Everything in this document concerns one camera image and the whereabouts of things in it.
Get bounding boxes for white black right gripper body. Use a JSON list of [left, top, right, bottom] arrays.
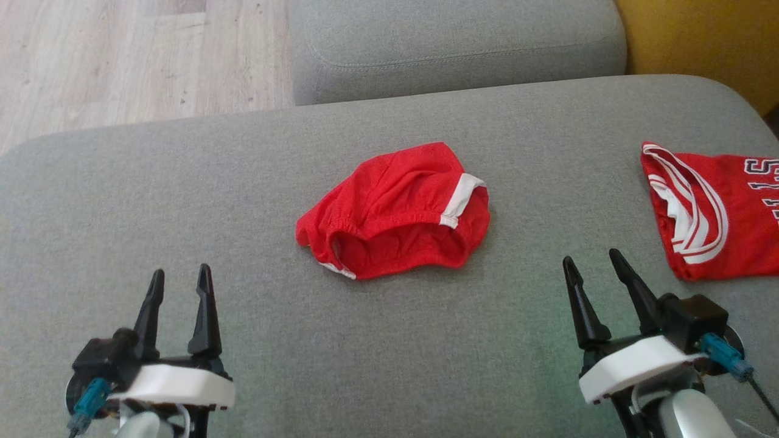
[[578, 334, 710, 438]]

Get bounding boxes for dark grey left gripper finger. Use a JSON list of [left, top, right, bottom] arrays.
[[133, 269, 166, 361], [187, 263, 222, 359]]

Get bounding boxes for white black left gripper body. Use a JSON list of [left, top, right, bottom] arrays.
[[108, 355, 237, 438]]

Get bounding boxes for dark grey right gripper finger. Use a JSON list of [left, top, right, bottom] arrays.
[[562, 255, 613, 351], [609, 248, 665, 337]]

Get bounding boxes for red jersey with lettering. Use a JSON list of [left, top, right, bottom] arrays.
[[640, 142, 779, 282]]

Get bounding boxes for red shorts with white stripe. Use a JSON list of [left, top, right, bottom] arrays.
[[295, 142, 491, 281]]

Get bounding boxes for large grey sofa seat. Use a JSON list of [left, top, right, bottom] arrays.
[[0, 74, 779, 438]]

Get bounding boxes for large yellow sofa back cushion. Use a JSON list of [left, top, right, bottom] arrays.
[[615, 0, 779, 116]]

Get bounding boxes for grey sofa seat cushion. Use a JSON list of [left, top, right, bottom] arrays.
[[287, 0, 627, 107]]

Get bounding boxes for thin right arm cable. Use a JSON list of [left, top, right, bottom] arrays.
[[744, 374, 779, 425]]

